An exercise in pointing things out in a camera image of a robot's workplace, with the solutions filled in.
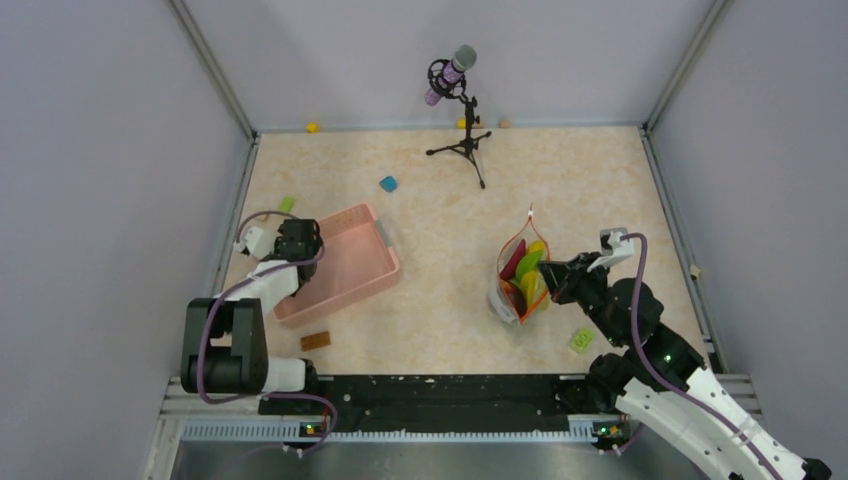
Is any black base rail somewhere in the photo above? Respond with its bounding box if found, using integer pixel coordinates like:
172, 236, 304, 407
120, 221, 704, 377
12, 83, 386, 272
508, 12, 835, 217
258, 374, 626, 434

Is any brown bear chocolate toy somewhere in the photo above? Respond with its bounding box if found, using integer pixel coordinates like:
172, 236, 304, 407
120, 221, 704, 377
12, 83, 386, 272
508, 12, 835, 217
503, 282, 527, 318

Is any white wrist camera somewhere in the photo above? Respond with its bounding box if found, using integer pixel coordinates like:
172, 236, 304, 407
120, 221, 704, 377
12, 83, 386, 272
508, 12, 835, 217
233, 226, 276, 261
587, 227, 635, 272

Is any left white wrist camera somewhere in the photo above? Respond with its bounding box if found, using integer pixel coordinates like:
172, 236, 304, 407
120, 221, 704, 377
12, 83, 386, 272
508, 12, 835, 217
233, 226, 276, 261

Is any microphone on tripod stand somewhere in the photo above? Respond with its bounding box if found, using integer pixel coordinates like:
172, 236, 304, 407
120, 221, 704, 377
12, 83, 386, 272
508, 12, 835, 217
423, 44, 494, 191

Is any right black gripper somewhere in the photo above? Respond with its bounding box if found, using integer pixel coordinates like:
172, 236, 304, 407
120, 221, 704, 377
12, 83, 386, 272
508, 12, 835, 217
536, 250, 626, 347

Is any dark red sweet potato toy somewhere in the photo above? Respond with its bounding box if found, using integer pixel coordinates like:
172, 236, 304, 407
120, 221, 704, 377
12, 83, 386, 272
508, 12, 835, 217
499, 239, 527, 281

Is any yellow mango toy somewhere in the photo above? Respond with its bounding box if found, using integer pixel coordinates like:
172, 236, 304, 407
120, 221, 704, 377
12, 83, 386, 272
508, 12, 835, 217
526, 240, 547, 255

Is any green pepper toy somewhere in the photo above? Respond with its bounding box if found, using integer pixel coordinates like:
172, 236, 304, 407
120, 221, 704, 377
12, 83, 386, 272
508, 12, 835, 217
515, 253, 545, 281

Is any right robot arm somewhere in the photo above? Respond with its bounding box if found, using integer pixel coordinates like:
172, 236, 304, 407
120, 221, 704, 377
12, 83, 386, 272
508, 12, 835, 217
537, 252, 834, 479

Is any clear zip top bag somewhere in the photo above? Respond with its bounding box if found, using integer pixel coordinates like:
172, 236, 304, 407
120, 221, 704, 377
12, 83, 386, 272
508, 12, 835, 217
487, 205, 550, 325

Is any green block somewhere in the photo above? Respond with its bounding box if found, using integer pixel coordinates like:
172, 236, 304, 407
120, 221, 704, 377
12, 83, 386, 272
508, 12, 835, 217
278, 196, 296, 213

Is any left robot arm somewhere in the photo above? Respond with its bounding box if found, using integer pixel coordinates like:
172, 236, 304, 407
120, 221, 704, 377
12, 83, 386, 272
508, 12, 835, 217
180, 218, 324, 414

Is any green lego brick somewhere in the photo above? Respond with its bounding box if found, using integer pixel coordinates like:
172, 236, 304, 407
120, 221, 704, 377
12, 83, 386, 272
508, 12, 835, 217
569, 328, 595, 354

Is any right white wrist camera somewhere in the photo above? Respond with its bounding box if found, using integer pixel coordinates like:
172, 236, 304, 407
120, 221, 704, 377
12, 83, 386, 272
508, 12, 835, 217
587, 227, 635, 272

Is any pink plastic basket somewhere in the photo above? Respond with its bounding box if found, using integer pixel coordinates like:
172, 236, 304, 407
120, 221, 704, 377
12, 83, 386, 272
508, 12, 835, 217
273, 203, 401, 328

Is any blue block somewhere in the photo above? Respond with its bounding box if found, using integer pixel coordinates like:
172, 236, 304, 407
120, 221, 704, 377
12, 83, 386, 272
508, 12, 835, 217
378, 175, 398, 193

